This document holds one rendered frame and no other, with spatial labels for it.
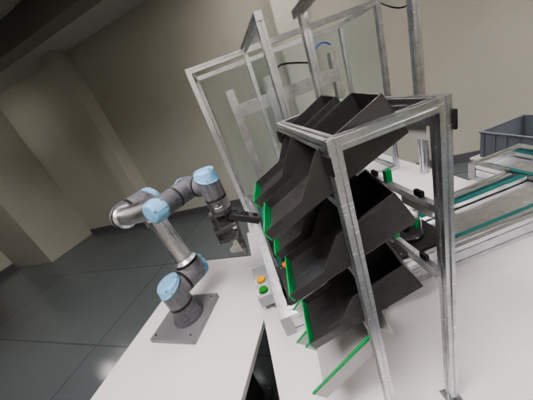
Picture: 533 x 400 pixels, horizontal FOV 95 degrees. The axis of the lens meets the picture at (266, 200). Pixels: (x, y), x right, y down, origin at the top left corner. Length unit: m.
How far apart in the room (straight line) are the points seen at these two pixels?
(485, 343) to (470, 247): 0.37
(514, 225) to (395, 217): 0.95
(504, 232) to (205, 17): 3.85
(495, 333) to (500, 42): 3.42
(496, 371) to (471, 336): 0.10
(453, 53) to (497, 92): 0.72
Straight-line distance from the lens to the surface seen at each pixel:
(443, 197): 0.50
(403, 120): 0.41
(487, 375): 1.04
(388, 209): 0.47
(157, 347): 1.45
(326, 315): 0.69
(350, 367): 0.75
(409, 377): 1.01
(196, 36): 4.19
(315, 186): 0.41
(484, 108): 4.17
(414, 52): 1.87
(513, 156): 2.09
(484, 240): 1.33
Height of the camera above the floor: 1.75
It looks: 24 degrees down
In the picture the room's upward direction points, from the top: 21 degrees counter-clockwise
